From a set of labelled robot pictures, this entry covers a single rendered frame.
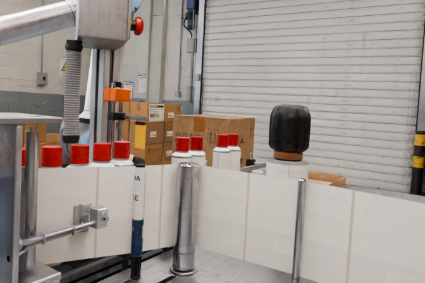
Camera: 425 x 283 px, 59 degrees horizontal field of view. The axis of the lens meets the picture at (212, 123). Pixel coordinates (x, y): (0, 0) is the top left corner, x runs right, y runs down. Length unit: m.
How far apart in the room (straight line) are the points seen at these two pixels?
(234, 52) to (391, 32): 2.11
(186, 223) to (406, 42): 4.55
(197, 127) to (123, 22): 0.77
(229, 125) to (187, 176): 0.82
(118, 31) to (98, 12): 0.05
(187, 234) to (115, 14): 0.44
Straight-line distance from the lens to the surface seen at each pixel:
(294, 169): 0.75
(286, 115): 0.75
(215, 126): 1.44
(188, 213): 0.65
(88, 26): 0.78
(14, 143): 0.49
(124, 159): 0.79
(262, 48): 5.49
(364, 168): 5.06
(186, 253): 0.67
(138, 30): 0.81
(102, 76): 0.92
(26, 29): 1.17
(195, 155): 0.96
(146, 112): 4.58
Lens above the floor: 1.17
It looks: 3 degrees down
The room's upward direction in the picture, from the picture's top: 3 degrees clockwise
